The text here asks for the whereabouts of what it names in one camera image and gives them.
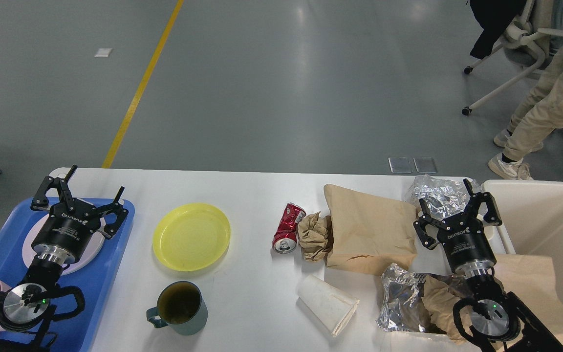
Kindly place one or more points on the teal green mug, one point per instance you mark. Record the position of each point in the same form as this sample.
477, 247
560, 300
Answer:
181, 307

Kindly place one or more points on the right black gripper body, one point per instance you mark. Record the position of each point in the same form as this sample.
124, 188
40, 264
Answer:
465, 244

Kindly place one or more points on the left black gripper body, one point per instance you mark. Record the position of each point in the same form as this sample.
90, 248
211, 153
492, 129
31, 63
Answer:
69, 231

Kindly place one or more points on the beige plastic bin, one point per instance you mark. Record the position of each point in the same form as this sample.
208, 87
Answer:
532, 216

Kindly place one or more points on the small crumpled brown paper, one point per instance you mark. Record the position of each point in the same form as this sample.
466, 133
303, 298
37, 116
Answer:
315, 236

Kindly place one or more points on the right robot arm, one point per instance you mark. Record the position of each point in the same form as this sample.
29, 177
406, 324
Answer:
490, 315

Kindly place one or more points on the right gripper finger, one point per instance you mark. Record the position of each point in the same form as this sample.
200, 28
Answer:
422, 222
471, 211

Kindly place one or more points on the person in khaki trousers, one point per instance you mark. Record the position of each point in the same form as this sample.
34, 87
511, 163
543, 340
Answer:
533, 121

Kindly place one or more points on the crumpled brown paper on foil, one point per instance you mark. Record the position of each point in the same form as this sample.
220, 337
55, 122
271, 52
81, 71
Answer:
441, 293

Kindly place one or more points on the crushed red soda can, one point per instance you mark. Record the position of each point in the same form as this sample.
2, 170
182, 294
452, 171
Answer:
285, 238

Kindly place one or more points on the flattened white paper cup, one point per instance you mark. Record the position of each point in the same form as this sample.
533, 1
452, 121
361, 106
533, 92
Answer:
332, 306

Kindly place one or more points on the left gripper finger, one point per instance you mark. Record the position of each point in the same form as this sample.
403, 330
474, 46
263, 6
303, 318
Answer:
40, 200
95, 214

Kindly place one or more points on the foil sheet with paper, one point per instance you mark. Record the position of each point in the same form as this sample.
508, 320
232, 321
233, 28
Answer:
403, 308

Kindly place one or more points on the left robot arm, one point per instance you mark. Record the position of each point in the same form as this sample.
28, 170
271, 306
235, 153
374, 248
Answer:
58, 258

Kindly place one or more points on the white office chair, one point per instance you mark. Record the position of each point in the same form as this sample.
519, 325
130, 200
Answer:
528, 32

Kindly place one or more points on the brown paper bag right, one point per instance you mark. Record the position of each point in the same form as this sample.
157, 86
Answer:
533, 279

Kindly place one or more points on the crumpled foil near bin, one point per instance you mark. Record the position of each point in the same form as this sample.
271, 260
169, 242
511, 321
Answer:
443, 197

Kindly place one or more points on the large brown paper bag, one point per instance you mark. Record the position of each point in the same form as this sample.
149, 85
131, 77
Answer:
369, 232

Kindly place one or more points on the yellow plastic plate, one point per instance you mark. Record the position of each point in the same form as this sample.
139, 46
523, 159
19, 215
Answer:
191, 237

